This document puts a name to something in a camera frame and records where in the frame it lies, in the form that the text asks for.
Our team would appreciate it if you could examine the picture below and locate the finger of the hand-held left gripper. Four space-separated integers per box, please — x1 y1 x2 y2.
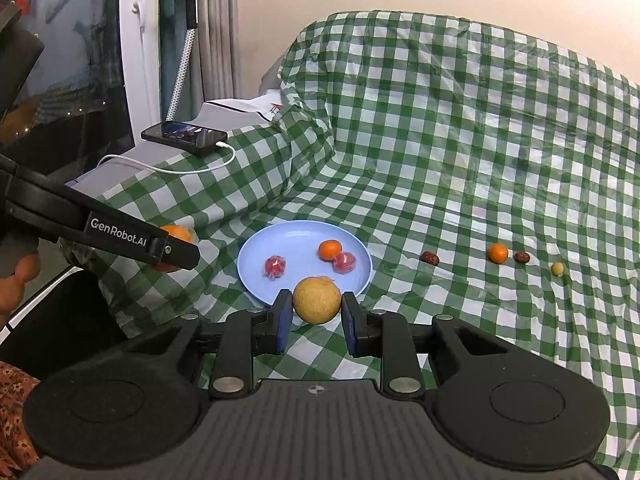
150 232 201 271

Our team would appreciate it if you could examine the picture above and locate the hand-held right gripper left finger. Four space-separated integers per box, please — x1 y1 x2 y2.
117 289 294 401

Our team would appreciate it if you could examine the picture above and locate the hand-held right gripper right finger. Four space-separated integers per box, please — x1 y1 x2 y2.
341 291 521 401

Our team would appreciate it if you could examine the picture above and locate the plastic-wrapped orange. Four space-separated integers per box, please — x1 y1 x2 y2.
150 224 197 273

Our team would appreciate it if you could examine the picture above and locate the blue plastic plate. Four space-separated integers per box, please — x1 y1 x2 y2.
237 220 374 307

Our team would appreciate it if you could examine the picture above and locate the person's left hand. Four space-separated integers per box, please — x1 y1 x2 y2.
0 252 42 328

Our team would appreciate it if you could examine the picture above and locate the black smartphone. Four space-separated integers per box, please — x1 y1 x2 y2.
141 121 227 156

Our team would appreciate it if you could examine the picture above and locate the white printed cloth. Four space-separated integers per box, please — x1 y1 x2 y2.
210 89 293 123

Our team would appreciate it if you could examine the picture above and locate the teal curtain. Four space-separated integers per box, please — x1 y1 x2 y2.
159 0 187 116

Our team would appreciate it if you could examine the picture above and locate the grey pillow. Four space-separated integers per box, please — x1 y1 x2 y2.
259 57 288 93

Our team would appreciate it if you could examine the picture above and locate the patterned orange clothing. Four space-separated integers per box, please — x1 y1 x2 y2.
0 360 42 480

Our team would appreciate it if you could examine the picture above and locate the green white checked tablecloth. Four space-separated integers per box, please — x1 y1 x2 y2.
57 10 640 466

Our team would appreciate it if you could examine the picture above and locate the grey curtain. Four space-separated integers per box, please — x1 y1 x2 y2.
197 0 243 103

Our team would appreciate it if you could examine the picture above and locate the white charging cable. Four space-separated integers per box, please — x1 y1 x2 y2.
97 142 237 175

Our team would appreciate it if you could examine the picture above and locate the white window frame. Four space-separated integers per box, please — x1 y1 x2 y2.
117 0 168 146

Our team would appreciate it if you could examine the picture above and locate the garment steamer with striped hose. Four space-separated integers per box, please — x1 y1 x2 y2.
162 0 201 122

